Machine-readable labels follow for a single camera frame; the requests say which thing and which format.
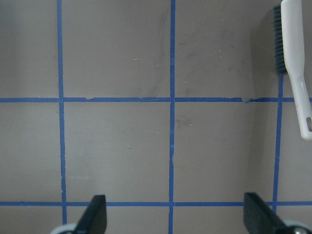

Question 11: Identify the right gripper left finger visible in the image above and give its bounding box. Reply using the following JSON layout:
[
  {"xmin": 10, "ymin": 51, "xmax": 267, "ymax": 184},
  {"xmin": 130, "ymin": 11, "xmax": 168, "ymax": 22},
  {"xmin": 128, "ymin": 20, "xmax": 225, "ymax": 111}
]
[{"xmin": 73, "ymin": 195, "xmax": 107, "ymax": 234}]

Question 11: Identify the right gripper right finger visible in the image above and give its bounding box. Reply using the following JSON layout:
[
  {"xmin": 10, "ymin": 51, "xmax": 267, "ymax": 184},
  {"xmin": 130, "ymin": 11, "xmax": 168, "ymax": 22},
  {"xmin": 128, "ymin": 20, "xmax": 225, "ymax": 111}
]
[{"xmin": 243, "ymin": 193, "xmax": 293, "ymax": 234}]

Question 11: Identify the beige hand brush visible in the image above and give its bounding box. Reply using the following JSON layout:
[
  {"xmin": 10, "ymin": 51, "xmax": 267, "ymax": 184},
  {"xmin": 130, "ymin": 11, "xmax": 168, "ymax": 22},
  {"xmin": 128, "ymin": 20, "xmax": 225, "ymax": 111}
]
[{"xmin": 273, "ymin": 0, "xmax": 312, "ymax": 140}]

